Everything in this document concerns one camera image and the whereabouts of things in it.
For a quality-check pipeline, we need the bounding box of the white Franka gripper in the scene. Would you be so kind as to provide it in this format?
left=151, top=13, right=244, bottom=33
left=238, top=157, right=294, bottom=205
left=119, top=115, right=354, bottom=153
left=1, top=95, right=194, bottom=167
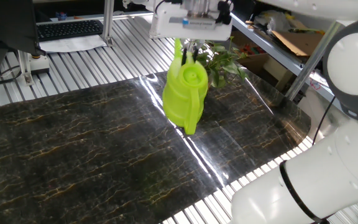
left=149, top=2, right=234, bottom=66

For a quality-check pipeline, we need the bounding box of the lime green watering can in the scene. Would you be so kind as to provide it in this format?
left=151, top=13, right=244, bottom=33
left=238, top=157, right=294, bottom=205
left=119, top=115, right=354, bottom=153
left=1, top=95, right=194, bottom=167
left=162, top=37, right=209, bottom=136

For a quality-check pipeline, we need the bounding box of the green leafy plant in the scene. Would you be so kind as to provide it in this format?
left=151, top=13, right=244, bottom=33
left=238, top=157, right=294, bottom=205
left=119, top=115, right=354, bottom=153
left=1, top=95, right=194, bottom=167
left=196, top=35, right=250, bottom=88

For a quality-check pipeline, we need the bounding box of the white paper sheet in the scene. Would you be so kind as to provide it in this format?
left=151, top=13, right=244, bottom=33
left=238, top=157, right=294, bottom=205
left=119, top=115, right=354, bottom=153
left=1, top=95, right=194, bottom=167
left=39, top=34, right=108, bottom=54

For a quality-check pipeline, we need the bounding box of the black keyboard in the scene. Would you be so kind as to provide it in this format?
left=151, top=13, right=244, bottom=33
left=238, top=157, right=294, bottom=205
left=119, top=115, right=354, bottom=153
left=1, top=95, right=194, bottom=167
left=35, top=19, right=104, bottom=43

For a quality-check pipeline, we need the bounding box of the dark marble pattern mat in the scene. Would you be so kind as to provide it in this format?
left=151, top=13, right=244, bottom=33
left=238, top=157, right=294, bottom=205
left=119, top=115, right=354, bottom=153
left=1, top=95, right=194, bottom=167
left=0, top=63, right=312, bottom=224

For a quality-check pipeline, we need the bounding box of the black monitor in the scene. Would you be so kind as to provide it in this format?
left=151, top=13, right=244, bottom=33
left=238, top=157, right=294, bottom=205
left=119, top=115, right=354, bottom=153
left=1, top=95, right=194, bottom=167
left=0, top=0, right=47, bottom=78

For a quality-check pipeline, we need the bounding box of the silver blue-tipped camera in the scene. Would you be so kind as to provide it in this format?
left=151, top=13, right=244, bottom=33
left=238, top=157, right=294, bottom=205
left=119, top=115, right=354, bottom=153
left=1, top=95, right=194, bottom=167
left=168, top=16, right=218, bottom=31

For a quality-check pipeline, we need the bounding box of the aluminium horizontal rail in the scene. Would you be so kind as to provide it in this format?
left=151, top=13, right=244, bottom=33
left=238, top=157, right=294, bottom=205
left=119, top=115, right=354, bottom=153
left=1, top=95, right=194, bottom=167
left=35, top=11, right=154, bottom=26

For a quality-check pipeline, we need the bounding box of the aluminium upright post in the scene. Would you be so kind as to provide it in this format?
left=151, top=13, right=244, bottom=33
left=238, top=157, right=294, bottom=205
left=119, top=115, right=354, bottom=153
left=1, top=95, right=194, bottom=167
left=102, top=0, right=116, bottom=47

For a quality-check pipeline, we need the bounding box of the aluminium bracket post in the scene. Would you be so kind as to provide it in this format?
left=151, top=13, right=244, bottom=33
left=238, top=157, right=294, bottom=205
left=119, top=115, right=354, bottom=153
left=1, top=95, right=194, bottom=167
left=17, top=49, right=51, bottom=86

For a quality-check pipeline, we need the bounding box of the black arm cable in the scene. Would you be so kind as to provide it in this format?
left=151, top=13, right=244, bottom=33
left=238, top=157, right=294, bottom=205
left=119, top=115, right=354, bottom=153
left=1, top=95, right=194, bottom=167
left=154, top=0, right=337, bottom=224

